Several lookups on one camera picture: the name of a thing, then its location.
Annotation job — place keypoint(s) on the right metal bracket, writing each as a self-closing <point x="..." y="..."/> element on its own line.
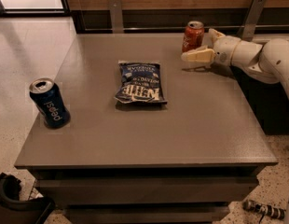
<point x="247" y="30"/>

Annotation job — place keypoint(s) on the red coke can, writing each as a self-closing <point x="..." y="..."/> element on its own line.
<point x="193" y="36"/>

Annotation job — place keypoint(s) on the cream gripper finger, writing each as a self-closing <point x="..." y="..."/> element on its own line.
<point x="215" y="35"/>
<point x="202" y="54"/>

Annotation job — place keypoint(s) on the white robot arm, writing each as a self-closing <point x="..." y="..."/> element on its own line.
<point x="267" y="63"/>

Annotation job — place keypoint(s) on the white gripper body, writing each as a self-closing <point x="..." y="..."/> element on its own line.
<point x="226" y="50"/>

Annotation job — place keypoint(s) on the blue chip bag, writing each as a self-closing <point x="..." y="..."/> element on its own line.
<point x="140" y="83"/>

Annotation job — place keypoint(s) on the grey drawer cabinet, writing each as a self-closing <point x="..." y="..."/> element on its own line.
<point x="183" y="162"/>

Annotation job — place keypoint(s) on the blue pepsi can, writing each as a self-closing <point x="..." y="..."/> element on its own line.
<point x="47" y="97"/>

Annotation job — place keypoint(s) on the left metal bracket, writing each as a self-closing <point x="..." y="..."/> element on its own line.
<point x="116" y="16"/>

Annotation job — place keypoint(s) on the metal bracket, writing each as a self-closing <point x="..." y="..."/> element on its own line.
<point x="247" y="30"/>
<point x="116" y="16"/>

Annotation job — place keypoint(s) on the black base object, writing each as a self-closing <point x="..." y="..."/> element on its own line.
<point x="15" y="211"/>

